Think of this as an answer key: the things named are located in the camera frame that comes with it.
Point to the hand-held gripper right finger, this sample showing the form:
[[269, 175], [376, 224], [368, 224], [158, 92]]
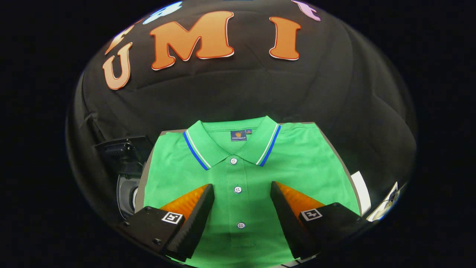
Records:
[[288, 223]]

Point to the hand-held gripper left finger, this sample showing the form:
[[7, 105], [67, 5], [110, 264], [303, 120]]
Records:
[[195, 223]]

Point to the green polo shirt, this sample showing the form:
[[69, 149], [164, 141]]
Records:
[[297, 160]]

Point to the grey cabinet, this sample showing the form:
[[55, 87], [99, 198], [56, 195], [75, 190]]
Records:
[[140, 193]]

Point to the white flat box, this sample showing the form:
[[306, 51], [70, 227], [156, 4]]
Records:
[[361, 191]]

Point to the white plastic strip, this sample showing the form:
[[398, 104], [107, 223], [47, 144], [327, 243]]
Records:
[[386, 201]]

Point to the black backdrop cloth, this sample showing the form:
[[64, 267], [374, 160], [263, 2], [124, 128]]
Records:
[[260, 89]]

